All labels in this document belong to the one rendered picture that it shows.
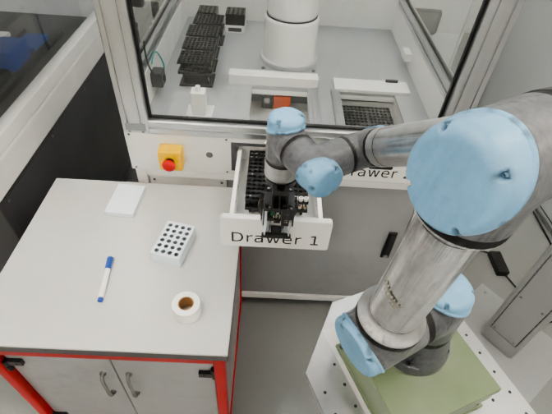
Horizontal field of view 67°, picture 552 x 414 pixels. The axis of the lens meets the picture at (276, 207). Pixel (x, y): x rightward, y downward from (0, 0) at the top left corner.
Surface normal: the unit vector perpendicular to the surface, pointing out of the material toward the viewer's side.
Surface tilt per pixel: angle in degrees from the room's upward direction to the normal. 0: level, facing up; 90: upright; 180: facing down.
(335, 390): 0
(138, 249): 0
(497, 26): 90
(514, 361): 0
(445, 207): 83
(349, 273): 90
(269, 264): 90
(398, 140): 71
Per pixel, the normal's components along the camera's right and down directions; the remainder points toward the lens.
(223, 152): -0.02, 0.71
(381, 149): -0.89, 0.24
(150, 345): 0.06, -0.70
